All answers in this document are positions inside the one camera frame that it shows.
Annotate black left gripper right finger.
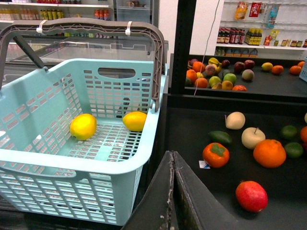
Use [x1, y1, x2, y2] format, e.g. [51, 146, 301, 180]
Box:
[173, 151, 242, 230]

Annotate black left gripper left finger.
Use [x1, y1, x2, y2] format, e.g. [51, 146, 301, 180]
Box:
[122, 151, 178, 230]

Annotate yellow lemon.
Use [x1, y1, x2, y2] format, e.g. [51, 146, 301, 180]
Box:
[122, 111, 147, 132]
[70, 114, 97, 140]
[261, 62, 273, 72]

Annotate light blue shopping basket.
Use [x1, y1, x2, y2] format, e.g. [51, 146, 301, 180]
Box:
[0, 18, 165, 226]

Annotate orange persimmon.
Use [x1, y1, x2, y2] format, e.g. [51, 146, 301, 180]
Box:
[202, 142, 230, 168]

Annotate red pomegranate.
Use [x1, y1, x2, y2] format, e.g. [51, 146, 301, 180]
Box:
[235, 181, 269, 213]

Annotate dark green avocado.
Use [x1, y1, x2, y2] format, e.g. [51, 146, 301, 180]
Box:
[208, 130, 232, 146]

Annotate white pear lower left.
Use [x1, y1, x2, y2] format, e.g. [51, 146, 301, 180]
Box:
[241, 127, 266, 150]

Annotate white pear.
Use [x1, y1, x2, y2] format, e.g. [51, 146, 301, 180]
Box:
[241, 127, 266, 150]
[225, 112, 246, 130]

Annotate large middle orange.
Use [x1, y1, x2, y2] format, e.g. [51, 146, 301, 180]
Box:
[253, 139, 286, 168]

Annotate white pear upper left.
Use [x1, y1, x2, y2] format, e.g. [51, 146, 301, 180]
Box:
[225, 112, 246, 130]

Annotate green lime lower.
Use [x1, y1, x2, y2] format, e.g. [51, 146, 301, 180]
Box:
[284, 142, 304, 159]

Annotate green lime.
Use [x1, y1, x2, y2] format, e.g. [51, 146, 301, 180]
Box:
[284, 142, 304, 159]
[280, 125, 297, 140]

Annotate green lime upper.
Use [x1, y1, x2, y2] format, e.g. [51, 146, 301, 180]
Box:
[280, 125, 297, 140]

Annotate small orange tangerine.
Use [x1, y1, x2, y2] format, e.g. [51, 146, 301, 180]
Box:
[300, 126, 307, 143]

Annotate small blue basket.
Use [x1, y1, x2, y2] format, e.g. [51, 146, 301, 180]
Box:
[299, 57, 307, 82]

